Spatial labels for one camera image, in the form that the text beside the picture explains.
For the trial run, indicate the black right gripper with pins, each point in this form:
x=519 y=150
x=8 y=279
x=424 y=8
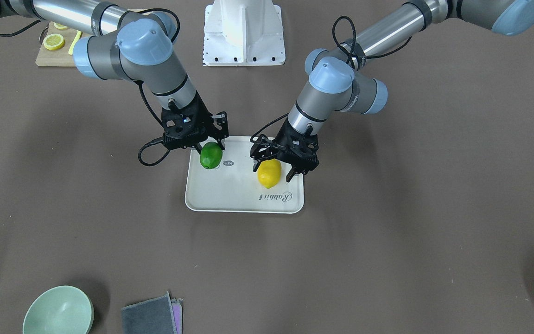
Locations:
x=206 y=121

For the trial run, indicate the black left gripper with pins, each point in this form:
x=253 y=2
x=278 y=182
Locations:
x=282 y=140

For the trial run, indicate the yellow lemon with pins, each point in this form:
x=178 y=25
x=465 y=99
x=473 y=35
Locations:
x=269 y=173

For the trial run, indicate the green lime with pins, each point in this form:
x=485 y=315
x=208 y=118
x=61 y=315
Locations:
x=211 y=155

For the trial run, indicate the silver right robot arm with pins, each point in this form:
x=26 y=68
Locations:
x=138 y=48

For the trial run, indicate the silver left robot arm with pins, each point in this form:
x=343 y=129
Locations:
x=335 y=84

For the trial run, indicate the white rabbit tray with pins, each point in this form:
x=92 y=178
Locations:
x=233 y=186

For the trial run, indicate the yellow plastic knife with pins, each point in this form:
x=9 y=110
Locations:
x=76 y=38

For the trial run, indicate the purple cloth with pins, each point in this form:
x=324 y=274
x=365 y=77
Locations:
x=178 y=312

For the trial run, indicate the wooden cutting board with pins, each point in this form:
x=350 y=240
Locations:
x=58 y=57

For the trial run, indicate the lemon slice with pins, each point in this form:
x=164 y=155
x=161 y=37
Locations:
x=60 y=26
x=53 y=42

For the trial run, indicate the grey folded cloth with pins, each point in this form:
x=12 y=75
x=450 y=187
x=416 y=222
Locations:
x=152 y=316

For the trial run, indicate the mint green bowl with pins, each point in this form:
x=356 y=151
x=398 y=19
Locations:
x=60 y=310

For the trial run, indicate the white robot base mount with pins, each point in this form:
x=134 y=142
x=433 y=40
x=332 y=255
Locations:
x=243 y=33

